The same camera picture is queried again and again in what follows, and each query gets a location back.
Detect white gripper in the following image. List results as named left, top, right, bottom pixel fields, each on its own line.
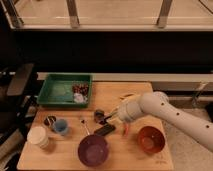
left=110, top=97, right=143, bottom=123

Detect black dish brush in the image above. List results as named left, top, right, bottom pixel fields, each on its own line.
left=94, top=109, right=111, bottom=125

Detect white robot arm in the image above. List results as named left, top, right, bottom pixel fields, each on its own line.
left=109, top=91, right=213, bottom=152

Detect purple bowl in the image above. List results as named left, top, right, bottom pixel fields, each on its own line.
left=78, top=134, right=109, bottom=167

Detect red orange bowl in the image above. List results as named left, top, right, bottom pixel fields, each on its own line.
left=137, top=126, right=165, bottom=155

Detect orange carrot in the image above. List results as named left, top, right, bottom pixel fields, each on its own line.
left=122, top=123, right=130, bottom=137

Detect yellow banana peel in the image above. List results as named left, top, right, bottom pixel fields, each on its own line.
left=119, top=93, right=136, bottom=100

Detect metal spoon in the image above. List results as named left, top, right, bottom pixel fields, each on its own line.
left=80, top=118, right=90, bottom=135

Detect white small object in tray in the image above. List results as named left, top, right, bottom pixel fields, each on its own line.
left=74, top=93, right=88, bottom=103

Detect dark red grapes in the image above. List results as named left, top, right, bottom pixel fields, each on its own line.
left=72, top=84, right=89, bottom=95

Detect blue cup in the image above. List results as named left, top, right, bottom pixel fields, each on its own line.
left=53, top=119, right=69, bottom=136

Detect green plastic tray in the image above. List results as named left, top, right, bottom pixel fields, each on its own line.
left=37, top=73, right=92, bottom=108

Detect small black metal cup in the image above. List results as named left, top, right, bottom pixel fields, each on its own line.
left=44, top=116, right=56, bottom=126

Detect white lidded jar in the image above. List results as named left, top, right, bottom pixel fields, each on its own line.
left=27, top=126, right=49, bottom=148

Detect black chair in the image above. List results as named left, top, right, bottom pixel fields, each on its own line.
left=0, top=63, right=37, bottom=155

